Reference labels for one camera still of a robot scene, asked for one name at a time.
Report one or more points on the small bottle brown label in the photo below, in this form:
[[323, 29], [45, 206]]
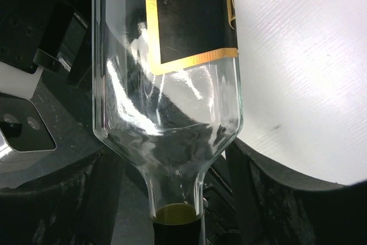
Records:
[[166, 97]]

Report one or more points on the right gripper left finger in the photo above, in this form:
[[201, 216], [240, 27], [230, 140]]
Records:
[[76, 204]]

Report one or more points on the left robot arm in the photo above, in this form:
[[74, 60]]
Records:
[[50, 35]]

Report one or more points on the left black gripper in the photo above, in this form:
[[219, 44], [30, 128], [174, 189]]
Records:
[[68, 111]]

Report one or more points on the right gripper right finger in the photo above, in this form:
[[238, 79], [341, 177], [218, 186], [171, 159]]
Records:
[[278, 205]]

